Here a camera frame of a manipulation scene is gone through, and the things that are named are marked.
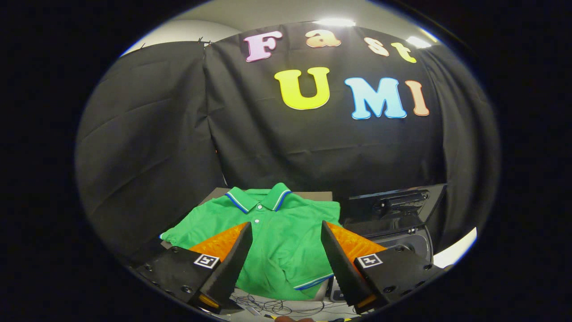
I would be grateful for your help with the black backdrop cloth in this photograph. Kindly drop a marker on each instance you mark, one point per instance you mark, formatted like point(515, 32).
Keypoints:
point(268, 147)

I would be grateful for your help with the ceiling light panel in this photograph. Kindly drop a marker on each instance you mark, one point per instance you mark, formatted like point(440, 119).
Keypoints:
point(335, 22)
point(418, 42)

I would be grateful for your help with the green polo shirt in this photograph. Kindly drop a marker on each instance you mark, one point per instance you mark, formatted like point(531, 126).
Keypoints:
point(286, 241)

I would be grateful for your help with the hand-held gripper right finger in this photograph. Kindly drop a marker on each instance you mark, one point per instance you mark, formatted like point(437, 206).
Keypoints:
point(342, 264)

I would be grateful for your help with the dark washing machine lid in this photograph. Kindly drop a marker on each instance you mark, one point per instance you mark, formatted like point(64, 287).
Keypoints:
point(371, 219)

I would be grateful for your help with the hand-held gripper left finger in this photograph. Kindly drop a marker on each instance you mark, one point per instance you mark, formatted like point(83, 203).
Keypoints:
point(232, 264)

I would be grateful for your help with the grey cabinet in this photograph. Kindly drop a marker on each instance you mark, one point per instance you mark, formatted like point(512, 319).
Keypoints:
point(313, 196)

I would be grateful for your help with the grey washing machine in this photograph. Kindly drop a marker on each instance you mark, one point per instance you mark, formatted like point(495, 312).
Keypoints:
point(415, 243)

